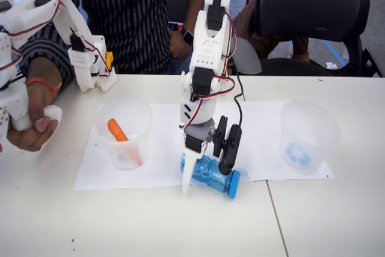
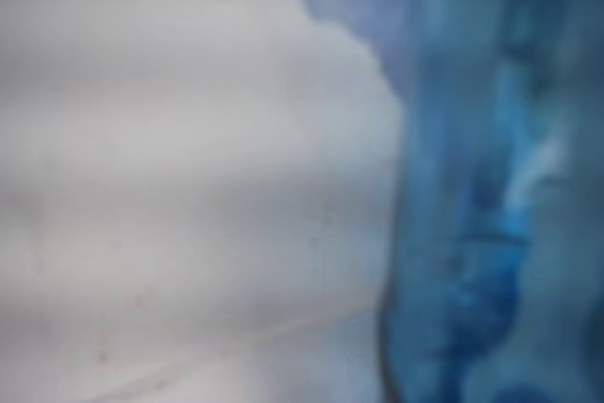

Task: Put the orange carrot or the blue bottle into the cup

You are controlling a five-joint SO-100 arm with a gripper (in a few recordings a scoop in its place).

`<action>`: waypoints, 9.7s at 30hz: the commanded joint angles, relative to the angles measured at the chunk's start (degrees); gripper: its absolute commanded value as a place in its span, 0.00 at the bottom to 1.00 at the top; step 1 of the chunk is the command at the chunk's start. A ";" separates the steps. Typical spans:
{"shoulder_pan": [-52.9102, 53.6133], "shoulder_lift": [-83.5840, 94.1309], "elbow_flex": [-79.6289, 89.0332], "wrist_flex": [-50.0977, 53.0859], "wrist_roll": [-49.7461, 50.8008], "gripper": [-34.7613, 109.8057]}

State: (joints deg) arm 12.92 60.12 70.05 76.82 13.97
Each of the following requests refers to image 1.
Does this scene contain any blue plastic bottle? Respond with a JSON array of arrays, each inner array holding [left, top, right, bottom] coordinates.
[[179, 153, 241, 200]]

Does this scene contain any white leader robot arm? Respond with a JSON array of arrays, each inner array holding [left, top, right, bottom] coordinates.
[[0, 0, 119, 147]]

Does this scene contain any person's left forearm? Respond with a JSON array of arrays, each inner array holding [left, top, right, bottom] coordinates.
[[183, 0, 212, 34]]

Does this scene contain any person's right forearm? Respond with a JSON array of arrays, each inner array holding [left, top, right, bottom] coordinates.
[[25, 54, 66, 89]]

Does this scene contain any orange carrot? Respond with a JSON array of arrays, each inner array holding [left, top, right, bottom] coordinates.
[[107, 117, 143, 166]]

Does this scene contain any person's left hand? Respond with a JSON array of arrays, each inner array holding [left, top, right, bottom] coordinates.
[[169, 31, 194, 60]]

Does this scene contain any person's right hand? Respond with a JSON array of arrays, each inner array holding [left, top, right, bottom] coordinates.
[[5, 84, 60, 153]]

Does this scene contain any black webcam on gripper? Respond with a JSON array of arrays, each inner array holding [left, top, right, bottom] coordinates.
[[212, 114, 243, 176]]

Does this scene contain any plain white paper sheet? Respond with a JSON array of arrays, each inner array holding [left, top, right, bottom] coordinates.
[[73, 103, 211, 192]]

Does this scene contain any clear plastic cup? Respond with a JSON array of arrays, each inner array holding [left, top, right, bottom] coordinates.
[[95, 97, 153, 172]]

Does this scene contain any grey chair armrest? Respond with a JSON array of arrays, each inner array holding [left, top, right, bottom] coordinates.
[[233, 39, 262, 75]]

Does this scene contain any black smartwatch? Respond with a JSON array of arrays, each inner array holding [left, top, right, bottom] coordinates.
[[179, 26, 196, 46]]

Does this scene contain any clear cup with blue symbol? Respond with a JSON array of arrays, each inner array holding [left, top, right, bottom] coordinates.
[[279, 100, 342, 176]]

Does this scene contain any person in striped shirt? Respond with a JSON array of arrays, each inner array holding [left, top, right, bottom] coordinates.
[[17, 0, 215, 76]]

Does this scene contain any black mesh office chair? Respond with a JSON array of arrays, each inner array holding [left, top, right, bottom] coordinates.
[[251, 0, 385, 78]]

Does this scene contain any black webcam cable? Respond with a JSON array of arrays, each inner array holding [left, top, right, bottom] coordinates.
[[233, 66, 247, 127]]

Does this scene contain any orange thread bracelet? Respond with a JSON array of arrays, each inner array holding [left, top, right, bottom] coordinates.
[[25, 77, 63, 103]]

